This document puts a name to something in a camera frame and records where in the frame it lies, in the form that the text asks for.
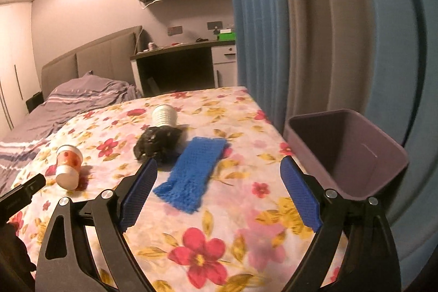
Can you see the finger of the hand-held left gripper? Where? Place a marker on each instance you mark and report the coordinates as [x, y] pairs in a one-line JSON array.
[[24, 191]]

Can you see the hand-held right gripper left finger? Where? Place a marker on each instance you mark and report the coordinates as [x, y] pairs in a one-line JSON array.
[[138, 196]]

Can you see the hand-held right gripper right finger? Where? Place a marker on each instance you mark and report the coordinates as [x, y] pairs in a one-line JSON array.
[[301, 196]]

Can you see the orange and white paper cup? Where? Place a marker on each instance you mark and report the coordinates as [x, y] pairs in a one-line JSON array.
[[68, 165]]

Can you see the blue knitted cloth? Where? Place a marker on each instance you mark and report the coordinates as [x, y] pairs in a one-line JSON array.
[[191, 172]]

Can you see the purple plastic bin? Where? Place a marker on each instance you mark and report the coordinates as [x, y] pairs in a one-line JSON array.
[[342, 141]]

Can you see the white ribbed paper cup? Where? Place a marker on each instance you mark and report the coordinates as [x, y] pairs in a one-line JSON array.
[[164, 116]]

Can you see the floral tablecloth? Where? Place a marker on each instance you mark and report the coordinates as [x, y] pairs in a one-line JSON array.
[[239, 182]]

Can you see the black bedside object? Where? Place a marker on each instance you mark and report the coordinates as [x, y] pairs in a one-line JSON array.
[[34, 103]]

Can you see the bed with grey bedding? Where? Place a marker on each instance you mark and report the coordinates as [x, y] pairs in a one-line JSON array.
[[68, 100]]

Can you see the white wardrobe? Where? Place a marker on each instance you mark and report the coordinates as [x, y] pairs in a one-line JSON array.
[[13, 49]]

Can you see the grey padded headboard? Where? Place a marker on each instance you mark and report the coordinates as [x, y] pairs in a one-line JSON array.
[[102, 56]]

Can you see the white mug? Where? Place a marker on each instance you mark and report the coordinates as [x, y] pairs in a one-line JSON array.
[[151, 46]]

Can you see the white drawer cabinet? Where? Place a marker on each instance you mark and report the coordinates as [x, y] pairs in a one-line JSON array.
[[224, 66]]

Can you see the dark wooden desk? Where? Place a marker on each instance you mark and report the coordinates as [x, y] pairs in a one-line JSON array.
[[178, 49]]

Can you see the blue and grey curtain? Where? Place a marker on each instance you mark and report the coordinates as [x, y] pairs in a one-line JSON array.
[[325, 39]]

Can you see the small black desk item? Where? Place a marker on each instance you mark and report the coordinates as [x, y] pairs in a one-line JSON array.
[[202, 39]]

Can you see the green box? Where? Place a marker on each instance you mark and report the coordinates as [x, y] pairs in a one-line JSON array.
[[226, 35]]

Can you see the grey wall socket plate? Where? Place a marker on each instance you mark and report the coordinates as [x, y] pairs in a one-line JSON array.
[[212, 26], [175, 30]]

